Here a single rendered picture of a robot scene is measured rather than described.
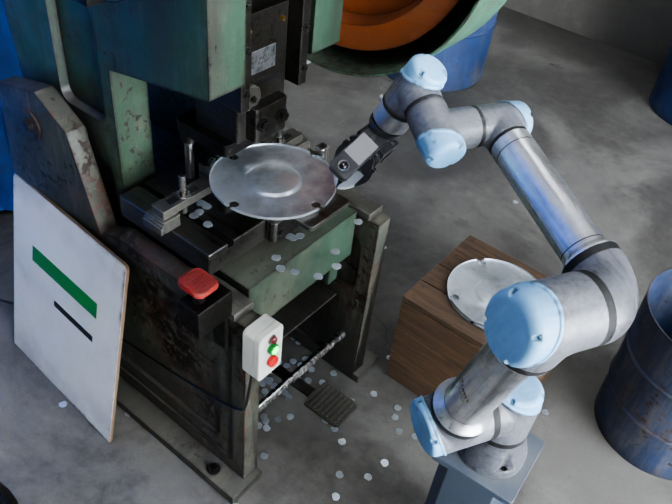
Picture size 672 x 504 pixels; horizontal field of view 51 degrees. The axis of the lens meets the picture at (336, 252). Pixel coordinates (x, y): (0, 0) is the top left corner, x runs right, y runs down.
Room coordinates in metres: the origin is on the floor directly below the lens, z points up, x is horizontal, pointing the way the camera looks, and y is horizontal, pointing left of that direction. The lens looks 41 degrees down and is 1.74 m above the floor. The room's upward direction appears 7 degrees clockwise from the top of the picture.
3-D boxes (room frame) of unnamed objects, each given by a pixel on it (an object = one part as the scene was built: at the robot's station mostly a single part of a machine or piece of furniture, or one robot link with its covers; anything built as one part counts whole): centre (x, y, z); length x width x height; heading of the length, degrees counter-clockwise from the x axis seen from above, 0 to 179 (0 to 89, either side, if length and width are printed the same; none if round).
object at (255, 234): (1.38, 0.27, 0.68); 0.45 x 0.30 x 0.06; 146
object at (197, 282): (0.98, 0.26, 0.72); 0.07 x 0.06 x 0.08; 56
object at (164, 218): (1.24, 0.36, 0.76); 0.17 x 0.06 x 0.10; 146
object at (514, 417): (0.90, -0.38, 0.62); 0.13 x 0.12 x 0.14; 117
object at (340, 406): (1.31, 0.16, 0.14); 0.59 x 0.10 x 0.05; 56
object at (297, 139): (1.53, 0.17, 0.76); 0.17 x 0.06 x 0.10; 146
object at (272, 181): (1.31, 0.16, 0.78); 0.29 x 0.29 x 0.01
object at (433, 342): (1.48, -0.47, 0.18); 0.40 x 0.38 x 0.35; 56
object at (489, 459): (0.90, -0.38, 0.50); 0.15 x 0.15 x 0.10
